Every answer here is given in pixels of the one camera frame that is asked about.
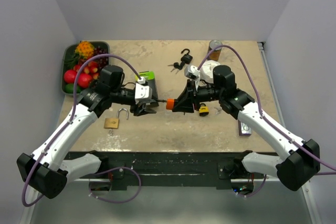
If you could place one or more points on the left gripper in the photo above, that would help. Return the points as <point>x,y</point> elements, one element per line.
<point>144,109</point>

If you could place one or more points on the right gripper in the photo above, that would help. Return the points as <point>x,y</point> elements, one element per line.
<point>186,101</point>

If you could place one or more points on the yellow padlock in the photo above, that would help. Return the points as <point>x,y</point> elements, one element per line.
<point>203,110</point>

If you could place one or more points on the orange padlock with keys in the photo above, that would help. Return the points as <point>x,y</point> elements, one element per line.
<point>169,103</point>

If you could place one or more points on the silver keys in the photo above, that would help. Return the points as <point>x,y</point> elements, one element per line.
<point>218,110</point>

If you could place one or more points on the black padlock with keys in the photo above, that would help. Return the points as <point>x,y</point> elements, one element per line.
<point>186,59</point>

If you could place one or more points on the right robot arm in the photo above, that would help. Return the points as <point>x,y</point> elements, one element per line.
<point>296,161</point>

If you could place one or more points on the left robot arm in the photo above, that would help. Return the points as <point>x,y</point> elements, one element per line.
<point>46,169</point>

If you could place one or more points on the razor box green black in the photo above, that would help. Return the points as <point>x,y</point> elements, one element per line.
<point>150,78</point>

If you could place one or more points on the white toilet paper roll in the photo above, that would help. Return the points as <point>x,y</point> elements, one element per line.
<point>207,70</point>

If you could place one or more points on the brass padlock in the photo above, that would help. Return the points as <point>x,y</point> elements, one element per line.
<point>113,123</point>

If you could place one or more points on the tin can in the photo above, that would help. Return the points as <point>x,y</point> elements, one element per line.
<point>214,45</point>

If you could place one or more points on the purple toothpaste box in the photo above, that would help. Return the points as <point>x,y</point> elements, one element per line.
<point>244,130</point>

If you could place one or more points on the fruit tray dark green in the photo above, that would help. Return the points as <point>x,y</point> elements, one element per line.
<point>75,56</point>

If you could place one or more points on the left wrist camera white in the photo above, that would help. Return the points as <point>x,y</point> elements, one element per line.
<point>143,92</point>

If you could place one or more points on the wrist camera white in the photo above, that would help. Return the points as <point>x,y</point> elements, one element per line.
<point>192,72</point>
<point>143,92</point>

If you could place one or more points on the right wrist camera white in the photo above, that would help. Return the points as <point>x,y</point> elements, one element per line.
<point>192,72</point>

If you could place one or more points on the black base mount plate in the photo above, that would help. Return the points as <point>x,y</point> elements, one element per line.
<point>165,169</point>

